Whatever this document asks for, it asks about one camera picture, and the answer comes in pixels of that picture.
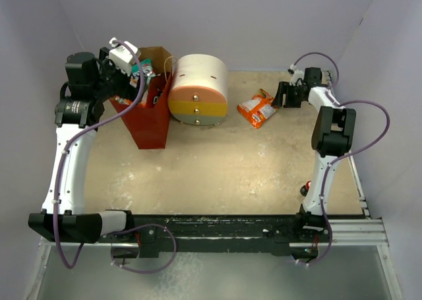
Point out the teal candy pouch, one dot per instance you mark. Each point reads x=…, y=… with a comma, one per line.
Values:
x=147, y=71

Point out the red Doritos chip bag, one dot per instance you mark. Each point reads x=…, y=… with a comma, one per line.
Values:
x=154, y=95

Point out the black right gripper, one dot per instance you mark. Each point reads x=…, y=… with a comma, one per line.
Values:
x=284, y=88

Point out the red emergency stop button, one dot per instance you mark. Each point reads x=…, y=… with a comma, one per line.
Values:
x=305, y=188

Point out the white round drawer cabinet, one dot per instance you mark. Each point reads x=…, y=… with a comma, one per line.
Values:
x=199, y=90

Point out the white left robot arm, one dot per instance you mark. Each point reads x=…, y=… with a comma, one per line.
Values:
x=91, y=80

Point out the orange white snack bag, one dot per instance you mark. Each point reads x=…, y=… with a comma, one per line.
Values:
x=258, y=109

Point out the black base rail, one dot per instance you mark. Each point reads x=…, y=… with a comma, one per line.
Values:
x=153, y=234

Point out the red brown paper bag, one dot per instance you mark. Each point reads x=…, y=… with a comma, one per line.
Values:
x=149, y=126

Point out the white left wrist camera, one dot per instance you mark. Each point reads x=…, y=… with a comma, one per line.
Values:
x=121, y=56

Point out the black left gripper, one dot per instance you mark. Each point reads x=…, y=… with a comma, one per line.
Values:
x=128, y=91

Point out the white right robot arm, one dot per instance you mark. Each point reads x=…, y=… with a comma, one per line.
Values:
x=331, y=139

